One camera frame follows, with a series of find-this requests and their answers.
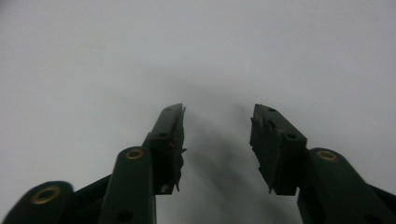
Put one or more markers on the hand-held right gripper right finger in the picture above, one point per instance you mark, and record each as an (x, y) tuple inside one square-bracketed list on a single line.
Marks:
[(277, 149)]

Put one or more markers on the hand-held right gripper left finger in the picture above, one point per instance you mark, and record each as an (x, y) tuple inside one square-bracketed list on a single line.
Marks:
[(168, 146)]

